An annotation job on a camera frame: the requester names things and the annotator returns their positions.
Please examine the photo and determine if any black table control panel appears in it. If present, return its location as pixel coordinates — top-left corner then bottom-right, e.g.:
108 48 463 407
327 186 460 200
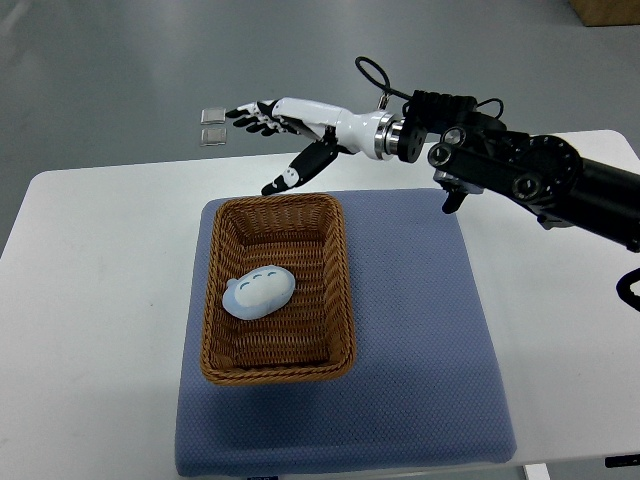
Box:
604 453 640 469

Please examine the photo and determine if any cardboard box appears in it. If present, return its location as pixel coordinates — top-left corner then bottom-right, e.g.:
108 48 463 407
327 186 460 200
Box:
569 0 639 27

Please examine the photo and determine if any blue fabric mat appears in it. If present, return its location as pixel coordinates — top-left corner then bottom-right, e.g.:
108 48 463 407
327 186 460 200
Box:
175 189 516 477

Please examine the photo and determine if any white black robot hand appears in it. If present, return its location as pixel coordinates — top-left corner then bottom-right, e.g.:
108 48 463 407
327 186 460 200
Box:
226 97 395 196

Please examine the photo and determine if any lower metal floor plate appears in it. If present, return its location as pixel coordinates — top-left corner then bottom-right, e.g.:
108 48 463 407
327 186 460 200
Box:
200 127 227 147

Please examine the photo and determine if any brown wicker basket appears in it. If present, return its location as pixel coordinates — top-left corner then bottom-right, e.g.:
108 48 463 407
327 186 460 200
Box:
200 193 356 386

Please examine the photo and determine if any upper metal floor plate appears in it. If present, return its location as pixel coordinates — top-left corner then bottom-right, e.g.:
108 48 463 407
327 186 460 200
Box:
200 107 226 125

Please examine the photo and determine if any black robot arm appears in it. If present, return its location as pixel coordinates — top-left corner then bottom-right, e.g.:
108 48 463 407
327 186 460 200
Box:
226 91 639 252

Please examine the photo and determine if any metal floor plate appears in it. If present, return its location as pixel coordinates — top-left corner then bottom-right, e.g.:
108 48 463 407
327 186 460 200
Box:
200 107 226 125
200 127 227 147

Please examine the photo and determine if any blue white plush toy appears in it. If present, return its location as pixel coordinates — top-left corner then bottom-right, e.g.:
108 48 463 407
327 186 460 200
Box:
222 265 296 321

